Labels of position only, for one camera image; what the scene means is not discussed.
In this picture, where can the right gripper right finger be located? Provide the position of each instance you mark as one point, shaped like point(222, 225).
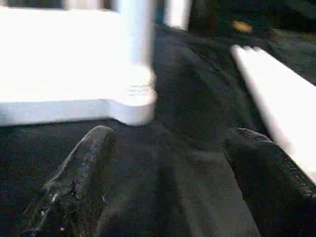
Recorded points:
point(271, 185)

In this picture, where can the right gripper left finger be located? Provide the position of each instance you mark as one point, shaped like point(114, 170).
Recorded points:
point(74, 185)

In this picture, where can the white plastic table top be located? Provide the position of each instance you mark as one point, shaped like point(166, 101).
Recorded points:
point(61, 61)

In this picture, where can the black mat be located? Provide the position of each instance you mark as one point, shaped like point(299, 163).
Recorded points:
point(192, 98)

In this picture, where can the small yellow label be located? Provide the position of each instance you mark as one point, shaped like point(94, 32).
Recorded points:
point(243, 26)

